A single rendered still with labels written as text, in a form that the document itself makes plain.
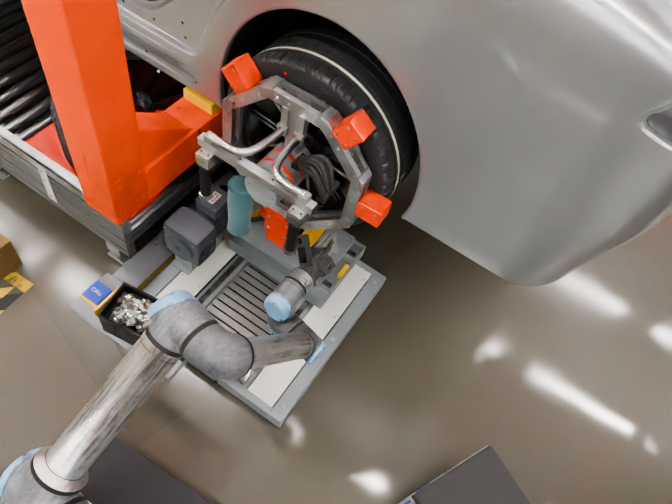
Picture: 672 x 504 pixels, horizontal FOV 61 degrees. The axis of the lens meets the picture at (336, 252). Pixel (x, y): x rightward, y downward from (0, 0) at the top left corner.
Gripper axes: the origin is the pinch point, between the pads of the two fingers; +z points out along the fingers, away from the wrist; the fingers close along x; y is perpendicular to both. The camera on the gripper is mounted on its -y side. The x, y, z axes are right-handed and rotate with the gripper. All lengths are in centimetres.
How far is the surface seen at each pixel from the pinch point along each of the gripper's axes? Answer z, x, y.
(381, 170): 7.0, 28.9, -18.5
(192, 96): 13, -47, -59
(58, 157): -18, -114, -62
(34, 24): -39, -10, -100
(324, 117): -0.5, 25.9, -42.5
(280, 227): -2.3, -22.1, -6.1
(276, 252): 4.9, -46.2, 12.0
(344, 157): -1.3, 26.0, -29.3
